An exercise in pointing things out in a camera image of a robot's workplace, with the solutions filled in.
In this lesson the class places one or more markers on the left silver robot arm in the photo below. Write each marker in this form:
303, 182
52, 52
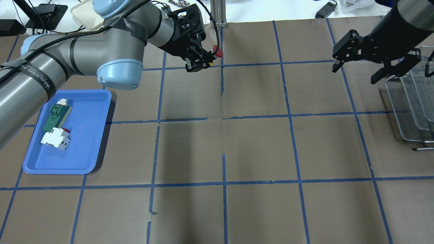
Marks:
113, 53

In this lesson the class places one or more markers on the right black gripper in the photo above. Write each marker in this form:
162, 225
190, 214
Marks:
377, 46

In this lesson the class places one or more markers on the silver wire mesh shelf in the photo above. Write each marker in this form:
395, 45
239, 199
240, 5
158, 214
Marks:
411, 97

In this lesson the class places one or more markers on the clear plastic bag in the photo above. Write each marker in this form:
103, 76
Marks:
356, 5

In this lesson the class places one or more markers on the black power adapter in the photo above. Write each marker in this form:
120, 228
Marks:
326, 10

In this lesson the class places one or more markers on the white circuit breaker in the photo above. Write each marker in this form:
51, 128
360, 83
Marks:
57, 138

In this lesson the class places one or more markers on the red emergency stop button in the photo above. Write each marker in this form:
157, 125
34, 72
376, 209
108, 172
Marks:
210, 56

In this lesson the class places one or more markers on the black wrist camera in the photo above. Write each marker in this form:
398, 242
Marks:
188, 19

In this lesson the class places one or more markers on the aluminium frame post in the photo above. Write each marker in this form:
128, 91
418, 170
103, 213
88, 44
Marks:
218, 11

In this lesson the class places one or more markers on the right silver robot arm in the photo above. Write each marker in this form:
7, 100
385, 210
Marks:
414, 17

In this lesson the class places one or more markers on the green white switch module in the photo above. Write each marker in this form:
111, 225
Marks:
59, 112

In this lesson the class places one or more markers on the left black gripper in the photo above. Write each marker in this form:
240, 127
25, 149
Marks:
177, 41

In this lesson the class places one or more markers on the blue plastic tray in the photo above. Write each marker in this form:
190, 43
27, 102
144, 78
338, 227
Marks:
86, 123

